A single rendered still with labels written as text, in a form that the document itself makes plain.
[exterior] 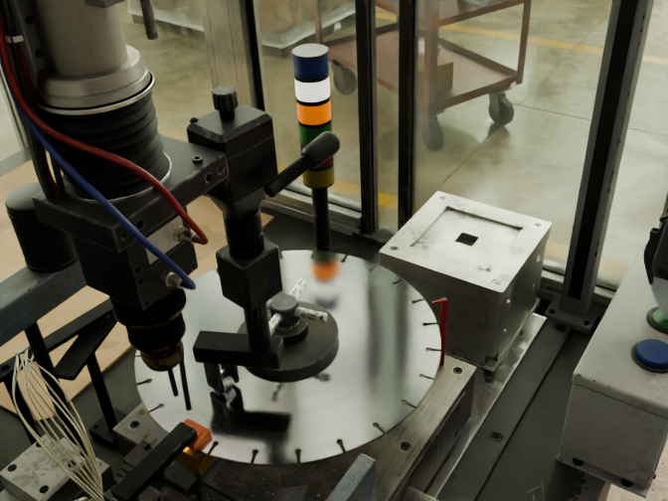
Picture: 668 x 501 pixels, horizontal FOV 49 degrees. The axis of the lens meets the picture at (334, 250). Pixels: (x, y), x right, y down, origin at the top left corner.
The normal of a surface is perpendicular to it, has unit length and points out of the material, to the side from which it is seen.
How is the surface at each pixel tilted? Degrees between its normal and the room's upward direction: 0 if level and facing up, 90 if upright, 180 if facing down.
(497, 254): 0
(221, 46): 90
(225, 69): 90
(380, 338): 0
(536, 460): 0
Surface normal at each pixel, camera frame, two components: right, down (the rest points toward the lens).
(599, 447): -0.55, 0.51
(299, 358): -0.01, -0.76
